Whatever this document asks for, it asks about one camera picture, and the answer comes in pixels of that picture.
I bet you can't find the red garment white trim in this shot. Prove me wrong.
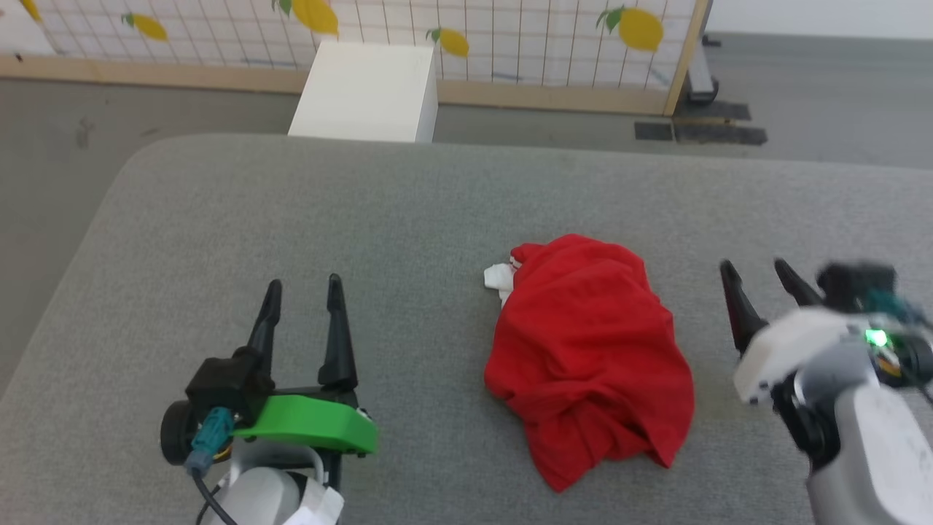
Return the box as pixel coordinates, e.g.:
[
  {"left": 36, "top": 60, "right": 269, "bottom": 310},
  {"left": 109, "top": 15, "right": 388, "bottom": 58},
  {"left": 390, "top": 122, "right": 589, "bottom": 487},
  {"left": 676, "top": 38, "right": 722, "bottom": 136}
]
[{"left": 483, "top": 233, "right": 696, "bottom": 494}]

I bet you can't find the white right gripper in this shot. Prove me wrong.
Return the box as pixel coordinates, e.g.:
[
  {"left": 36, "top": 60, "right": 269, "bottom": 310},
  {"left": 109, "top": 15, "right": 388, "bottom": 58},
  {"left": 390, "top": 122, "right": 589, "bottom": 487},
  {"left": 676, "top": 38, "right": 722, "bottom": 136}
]
[{"left": 719, "top": 258, "right": 875, "bottom": 406}]

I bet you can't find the right arm cable teal plug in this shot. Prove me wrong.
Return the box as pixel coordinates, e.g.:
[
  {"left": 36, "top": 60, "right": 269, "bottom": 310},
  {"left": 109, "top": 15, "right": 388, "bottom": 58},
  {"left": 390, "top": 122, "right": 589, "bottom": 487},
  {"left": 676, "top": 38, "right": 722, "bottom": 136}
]
[{"left": 866, "top": 290, "right": 933, "bottom": 325}]

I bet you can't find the large black floor mat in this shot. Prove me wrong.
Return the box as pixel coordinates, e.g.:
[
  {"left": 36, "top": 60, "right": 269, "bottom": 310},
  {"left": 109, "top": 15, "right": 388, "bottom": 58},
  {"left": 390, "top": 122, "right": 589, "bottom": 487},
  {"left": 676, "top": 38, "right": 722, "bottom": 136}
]
[{"left": 674, "top": 100, "right": 768, "bottom": 146}]

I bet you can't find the metal divider foot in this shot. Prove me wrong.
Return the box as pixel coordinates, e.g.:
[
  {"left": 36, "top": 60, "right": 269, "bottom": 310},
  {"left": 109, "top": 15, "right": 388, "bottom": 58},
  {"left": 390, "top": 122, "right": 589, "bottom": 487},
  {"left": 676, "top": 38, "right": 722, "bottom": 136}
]
[{"left": 685, "top": 33, "right": 722, "bottom": 104}]

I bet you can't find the lemon print divider screen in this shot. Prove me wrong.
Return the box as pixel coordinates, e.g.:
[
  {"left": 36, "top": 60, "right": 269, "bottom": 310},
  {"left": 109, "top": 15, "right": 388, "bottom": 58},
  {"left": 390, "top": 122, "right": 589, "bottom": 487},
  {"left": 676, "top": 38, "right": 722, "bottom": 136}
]
[{"left": 0, "top": 0, "right": 712, "bottom": 117}]

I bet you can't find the arm cable teal plug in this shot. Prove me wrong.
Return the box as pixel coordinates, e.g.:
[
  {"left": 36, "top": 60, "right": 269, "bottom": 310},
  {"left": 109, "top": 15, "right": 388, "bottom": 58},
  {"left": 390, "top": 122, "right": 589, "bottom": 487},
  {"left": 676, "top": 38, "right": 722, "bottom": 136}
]
[
  {"left": 184, "top": 407, "right": 240, "bottom": 525},
  {"left": 866, "top": 290, "right": 933, "bottom": 325}
]

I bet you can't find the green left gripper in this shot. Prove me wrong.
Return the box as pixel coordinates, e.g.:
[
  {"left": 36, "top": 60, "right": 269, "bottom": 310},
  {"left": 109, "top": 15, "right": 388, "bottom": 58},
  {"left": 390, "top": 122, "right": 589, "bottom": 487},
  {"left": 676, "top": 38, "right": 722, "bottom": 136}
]
[{"left": 232, "top": 273, "right": 380, "bottom": 457}]

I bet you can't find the left arm cable teal plug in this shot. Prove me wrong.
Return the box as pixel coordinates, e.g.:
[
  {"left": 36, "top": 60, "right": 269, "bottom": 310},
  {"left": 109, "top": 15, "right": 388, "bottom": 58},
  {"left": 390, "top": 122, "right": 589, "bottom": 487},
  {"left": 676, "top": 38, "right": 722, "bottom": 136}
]
[{"left": 184, "top": 407, "right": 240, "bottom": 525}]

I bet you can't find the white box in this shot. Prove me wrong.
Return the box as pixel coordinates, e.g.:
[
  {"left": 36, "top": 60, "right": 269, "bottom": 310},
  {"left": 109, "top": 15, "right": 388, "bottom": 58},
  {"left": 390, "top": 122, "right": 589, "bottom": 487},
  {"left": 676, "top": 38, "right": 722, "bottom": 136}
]
[{"left": 288, "top": 40, "right": 440, "bottom": 144}]

